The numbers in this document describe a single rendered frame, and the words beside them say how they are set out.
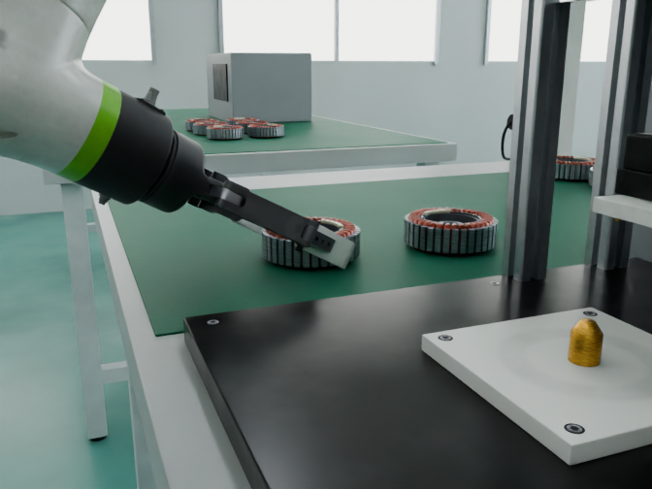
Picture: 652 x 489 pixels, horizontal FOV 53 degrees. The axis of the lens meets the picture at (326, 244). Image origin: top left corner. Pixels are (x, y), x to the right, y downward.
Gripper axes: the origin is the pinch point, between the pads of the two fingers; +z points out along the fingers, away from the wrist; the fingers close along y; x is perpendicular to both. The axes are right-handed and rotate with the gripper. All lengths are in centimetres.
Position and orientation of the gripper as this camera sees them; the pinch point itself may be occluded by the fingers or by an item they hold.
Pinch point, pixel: (306, 239)
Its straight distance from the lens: 74.7
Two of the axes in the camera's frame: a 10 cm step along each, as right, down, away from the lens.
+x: -4.1, 9.1, -0.5
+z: 7.0, 3.5, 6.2
